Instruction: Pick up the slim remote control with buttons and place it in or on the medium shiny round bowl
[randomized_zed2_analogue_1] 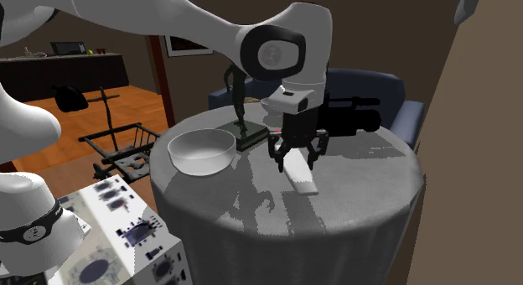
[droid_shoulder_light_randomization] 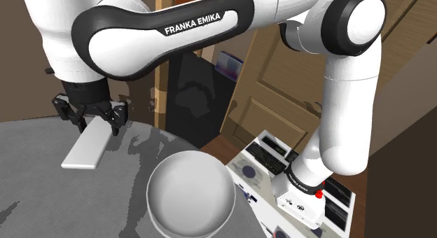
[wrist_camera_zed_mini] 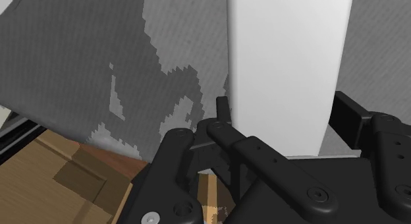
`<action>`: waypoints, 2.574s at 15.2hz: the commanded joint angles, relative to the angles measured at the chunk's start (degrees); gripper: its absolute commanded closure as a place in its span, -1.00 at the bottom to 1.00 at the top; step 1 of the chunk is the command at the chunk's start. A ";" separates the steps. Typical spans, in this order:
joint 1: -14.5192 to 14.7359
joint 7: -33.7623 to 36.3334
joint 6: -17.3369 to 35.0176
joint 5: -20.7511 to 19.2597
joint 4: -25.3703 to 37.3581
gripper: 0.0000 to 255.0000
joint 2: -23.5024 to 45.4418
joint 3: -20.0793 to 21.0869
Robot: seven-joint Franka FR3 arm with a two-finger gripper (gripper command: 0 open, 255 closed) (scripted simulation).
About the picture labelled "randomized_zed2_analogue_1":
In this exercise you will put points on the dark figure statue on base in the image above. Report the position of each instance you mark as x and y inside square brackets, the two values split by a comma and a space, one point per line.
[239, 108]

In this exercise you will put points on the white flat remote control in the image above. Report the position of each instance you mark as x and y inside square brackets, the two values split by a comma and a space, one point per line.
[299, 174]

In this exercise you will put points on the blue armchair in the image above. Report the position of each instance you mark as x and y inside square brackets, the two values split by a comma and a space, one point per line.
[367, 86]

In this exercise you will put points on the round table with grey cloth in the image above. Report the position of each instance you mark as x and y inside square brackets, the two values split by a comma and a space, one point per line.
[310, 227]

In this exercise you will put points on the framed wall picture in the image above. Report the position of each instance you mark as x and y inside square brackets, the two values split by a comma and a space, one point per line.
[186, 45]

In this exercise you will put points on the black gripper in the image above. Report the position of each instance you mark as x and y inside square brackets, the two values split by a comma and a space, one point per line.
[301, 127]

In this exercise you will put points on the white cup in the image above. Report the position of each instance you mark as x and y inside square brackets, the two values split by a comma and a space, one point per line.
[270, 108]

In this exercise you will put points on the dark sideboard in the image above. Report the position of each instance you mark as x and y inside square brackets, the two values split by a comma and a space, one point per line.
[61, 75]

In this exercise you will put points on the black video camera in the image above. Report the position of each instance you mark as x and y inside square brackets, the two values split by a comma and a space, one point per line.
[351, 116]

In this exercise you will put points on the patterned white robot stand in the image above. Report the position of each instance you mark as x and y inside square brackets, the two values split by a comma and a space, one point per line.
[122, 210]

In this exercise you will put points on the clear glass bowl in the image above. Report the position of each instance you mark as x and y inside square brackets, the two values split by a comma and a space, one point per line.
[202, 155]

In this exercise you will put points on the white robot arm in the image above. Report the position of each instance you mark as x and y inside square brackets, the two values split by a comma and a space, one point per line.
[171, 14]

